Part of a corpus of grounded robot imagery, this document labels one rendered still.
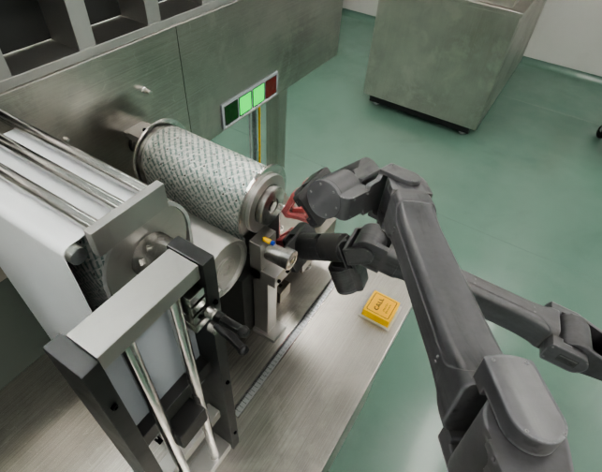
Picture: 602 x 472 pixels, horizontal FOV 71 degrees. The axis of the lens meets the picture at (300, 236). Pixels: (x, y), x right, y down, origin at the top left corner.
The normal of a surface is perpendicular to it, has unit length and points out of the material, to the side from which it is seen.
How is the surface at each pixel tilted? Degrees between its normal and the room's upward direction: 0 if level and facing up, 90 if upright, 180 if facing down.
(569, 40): 90
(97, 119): 90
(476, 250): 0
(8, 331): 90
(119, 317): 0
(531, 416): 12
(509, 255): 0
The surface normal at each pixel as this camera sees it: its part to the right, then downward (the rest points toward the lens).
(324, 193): -0.62, 0.37
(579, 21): -0.53, 0.59
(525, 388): 0.14, -0.81
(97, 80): 0.84, 0.41
